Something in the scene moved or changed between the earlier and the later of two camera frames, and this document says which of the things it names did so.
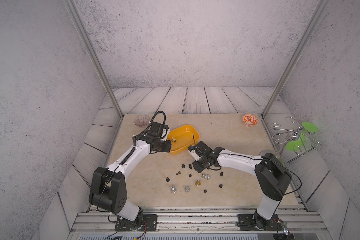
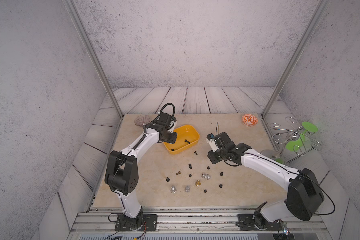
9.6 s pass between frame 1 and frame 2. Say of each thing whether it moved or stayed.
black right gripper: moved
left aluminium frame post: stayed
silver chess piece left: stayed
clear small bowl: stayed
